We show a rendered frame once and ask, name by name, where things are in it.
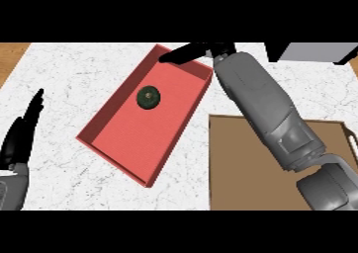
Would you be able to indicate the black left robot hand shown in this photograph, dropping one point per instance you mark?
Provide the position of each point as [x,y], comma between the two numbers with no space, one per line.
[16,140]

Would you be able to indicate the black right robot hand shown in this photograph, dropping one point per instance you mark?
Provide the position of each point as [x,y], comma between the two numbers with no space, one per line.
[190,52]

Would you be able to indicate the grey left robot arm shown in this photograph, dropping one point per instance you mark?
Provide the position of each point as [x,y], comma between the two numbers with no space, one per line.
[7,191]

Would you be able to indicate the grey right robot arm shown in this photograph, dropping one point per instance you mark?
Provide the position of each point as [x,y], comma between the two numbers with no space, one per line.
[278,125]

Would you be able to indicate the dark green round squash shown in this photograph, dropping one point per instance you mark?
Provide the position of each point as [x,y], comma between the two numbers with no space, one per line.
[148,97]

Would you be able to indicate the red rectangular tray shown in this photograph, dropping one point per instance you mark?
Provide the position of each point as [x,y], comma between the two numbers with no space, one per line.
[149,115]

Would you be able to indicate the brown cardboard box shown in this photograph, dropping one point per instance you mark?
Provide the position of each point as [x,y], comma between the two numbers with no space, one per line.
[244,171]

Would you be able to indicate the grey and black appliance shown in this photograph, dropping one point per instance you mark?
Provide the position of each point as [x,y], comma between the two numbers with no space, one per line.
[315,52]

